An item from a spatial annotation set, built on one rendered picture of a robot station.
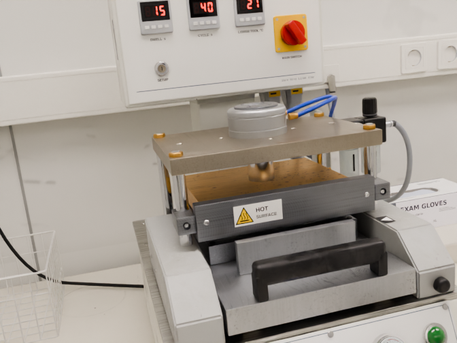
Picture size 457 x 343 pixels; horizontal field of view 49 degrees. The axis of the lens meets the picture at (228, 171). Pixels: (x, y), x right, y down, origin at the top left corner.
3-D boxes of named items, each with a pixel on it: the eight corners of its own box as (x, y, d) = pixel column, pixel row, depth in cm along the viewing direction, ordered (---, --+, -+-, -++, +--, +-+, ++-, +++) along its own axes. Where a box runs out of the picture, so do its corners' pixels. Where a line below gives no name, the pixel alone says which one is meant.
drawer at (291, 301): (180, 244, 80) (175, 197, 78) (309, 220, 85) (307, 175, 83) (228, 344, 52) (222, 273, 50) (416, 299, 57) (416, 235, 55)
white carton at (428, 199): (357, 220, 121) (356, 190, 120) (441, 205, 126) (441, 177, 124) (383, 237, 110) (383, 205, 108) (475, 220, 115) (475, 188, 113)
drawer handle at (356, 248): (252, 295, 54) (249, 259, 53) (378, 267, 57) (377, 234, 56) (258, 303, 52) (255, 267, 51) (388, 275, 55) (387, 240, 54)
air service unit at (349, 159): (315, 186, 90) (311, 103, 86) (388, 173, 93) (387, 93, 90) (329, 193, 85) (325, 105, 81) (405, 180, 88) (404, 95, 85)
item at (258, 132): (154, 186, 82) (143, 106, 79) (328, 158, 89) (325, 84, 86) (178, 235, 59) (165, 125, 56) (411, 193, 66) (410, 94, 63)
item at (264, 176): (181, 201, 77) (174, 140, 74) (315, 180, 82) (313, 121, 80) (206, 239, 61) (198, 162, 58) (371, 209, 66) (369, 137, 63)
